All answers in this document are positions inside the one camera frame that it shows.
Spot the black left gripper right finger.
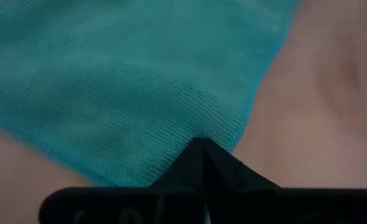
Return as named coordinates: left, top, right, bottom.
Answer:
left=203, top=138, right=281, bottom=191

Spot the teal microfiber towel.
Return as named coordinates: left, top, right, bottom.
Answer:
left=0, top=0, right=300, bottom=188

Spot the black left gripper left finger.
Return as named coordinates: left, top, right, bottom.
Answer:
left=151, top=136, right=206, bottom=189

